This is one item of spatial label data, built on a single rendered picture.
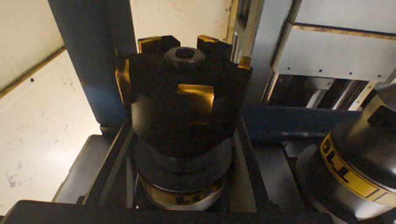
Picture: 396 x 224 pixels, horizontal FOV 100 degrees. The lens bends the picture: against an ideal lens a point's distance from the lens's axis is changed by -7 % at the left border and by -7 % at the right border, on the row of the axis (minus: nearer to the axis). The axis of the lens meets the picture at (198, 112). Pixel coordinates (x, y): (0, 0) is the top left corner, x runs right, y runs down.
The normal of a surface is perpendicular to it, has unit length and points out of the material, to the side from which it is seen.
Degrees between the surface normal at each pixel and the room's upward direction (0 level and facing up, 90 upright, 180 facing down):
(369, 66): 90
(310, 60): 90
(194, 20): 90
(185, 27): 90
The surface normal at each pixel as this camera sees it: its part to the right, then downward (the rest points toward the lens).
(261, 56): -0.01, 0.66
